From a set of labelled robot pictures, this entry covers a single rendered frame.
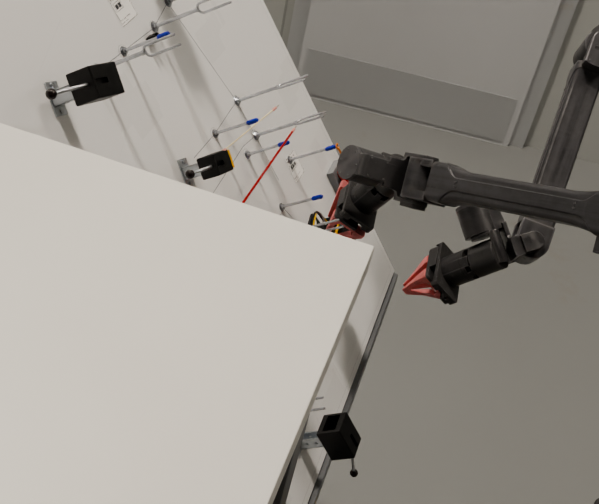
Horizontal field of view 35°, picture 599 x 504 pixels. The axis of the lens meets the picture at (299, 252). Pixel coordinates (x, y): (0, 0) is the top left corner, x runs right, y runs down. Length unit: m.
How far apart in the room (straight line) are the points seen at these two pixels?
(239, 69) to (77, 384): 1.31
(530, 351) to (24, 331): 2.99
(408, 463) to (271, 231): 2.38
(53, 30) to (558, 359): 2.43
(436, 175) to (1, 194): 1.03
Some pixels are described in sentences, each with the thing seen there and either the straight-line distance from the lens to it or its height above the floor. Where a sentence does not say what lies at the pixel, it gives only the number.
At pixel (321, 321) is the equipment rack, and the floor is 1.85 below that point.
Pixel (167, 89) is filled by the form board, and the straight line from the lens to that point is 1.51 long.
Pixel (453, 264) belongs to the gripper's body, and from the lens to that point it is 1.69.
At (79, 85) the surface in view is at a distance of 1.22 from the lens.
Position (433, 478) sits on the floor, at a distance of 2.88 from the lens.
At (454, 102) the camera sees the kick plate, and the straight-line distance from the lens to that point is 4.32.
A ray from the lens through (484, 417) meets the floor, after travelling 3.10.
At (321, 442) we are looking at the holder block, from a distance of 1.58.
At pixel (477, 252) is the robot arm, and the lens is 1.67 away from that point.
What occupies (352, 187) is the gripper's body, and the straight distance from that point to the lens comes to 1.64.
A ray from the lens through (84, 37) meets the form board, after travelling 1.39.
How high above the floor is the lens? 2.18
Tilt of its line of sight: 39 degrees down
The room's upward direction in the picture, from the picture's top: 13 degrees clockwise
